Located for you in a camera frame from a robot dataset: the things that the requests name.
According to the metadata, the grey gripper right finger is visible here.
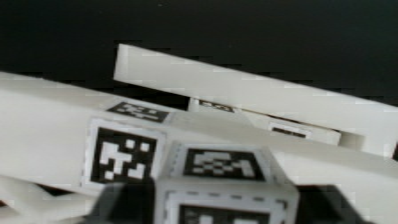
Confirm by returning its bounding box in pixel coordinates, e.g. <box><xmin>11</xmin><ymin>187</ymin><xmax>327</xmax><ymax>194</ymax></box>
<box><xmin>295</xmin><ymin>185</ymin><xmax>374</xmax><ymax>224</ymax></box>

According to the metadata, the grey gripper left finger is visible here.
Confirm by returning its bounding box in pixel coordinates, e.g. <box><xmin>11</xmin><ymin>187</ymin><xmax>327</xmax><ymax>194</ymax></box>
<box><xmin>86</xmin><ymin>182</ymin><xmax>157</xmax><ymax>224</ymax></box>

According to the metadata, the white chair leg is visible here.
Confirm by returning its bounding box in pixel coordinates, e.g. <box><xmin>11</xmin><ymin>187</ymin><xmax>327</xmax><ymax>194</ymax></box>
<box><xmin>189</xmin><ymin>98</ymin><xmax>240</xmax><ymax>115</ymax></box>
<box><xmin>244</xmin><ymin>112</ymin><xmax>342</xmax><ymax>145</ymax></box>

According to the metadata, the white long chair side front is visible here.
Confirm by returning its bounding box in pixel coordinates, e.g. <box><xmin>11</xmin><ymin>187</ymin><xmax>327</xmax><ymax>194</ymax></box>
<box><xmin>0</xmin><ymin>73</ymin><xmax>398</xmax><ymax>224</ymax></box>

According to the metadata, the small white tagged cube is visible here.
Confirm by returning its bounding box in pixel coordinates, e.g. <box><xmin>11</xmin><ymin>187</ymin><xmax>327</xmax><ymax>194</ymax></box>
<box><xmin>155</xmin><ymin>142</ymin><xmax>299</xmax><ymax>224</ymax></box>

